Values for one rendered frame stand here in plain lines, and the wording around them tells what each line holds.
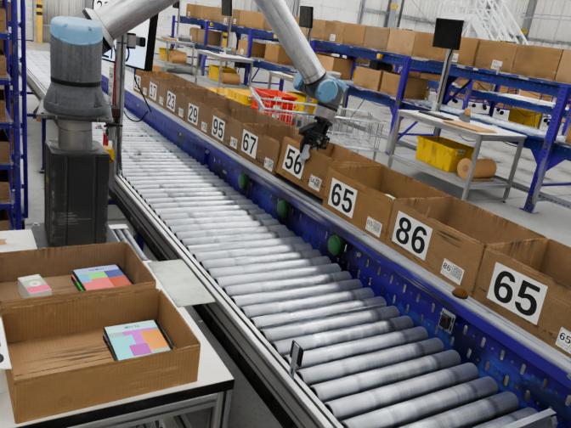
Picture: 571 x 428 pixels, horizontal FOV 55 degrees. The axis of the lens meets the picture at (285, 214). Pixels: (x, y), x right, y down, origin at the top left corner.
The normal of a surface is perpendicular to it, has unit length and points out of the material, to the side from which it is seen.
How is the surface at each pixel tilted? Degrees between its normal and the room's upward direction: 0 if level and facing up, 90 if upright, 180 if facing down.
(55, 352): 2
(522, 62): 90
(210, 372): 0
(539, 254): 90
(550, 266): 90
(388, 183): 90
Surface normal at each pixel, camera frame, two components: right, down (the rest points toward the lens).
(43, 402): 0.51, 0.35
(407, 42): -0.86, 0.04
